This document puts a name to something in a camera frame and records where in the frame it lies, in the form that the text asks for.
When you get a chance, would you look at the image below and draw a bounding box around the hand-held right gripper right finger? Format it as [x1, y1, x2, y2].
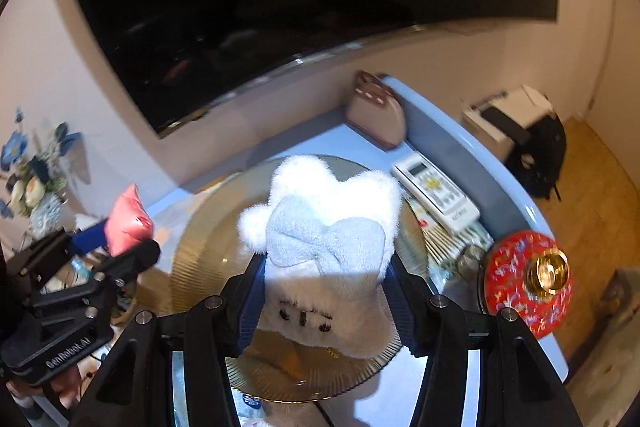
[381, 256, 584, 427]

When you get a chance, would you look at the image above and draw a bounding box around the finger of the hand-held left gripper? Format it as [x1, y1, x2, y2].
[9, 218, 110, 282]
[27, 238, 162, 324]

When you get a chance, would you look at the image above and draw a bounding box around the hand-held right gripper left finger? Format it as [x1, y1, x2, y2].
[70, 253, 269, 427]

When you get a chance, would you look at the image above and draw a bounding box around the pink soft pouch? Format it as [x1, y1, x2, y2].
[106, 183, 155, 258]

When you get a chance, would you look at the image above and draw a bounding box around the white plush toy grey bow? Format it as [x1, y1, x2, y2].
[237, 154, 403, 360]

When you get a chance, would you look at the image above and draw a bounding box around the blue patterned vase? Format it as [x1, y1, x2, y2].
[27, 197, 66, 238]

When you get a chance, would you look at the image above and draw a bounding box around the round glass plate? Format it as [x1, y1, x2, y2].
[170, 154, 431, 403]

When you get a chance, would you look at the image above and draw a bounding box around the small glass jar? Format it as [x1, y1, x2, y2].
[455, 244, 488, 278]

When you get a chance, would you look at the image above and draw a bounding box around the artificial flower bouquet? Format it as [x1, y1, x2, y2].
[0, 107, 91, 218]

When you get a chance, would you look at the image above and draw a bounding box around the red lidded jar gold knob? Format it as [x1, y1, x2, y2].
[477, 229, 573, 340]

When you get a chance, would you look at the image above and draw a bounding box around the white remote control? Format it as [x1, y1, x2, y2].
[391, 153, 481, 230]

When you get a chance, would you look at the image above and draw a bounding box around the brown handbag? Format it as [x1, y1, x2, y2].
[345, 71, 407, 151]

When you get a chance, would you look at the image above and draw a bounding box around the black backpack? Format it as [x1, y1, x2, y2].
[505, 112, 568, 200]

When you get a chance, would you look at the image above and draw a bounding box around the white printer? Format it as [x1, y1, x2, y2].
[460, 84, 553, 142]

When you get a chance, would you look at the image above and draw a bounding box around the cardboard box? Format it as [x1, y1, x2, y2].
[59, 0, 558, 140]

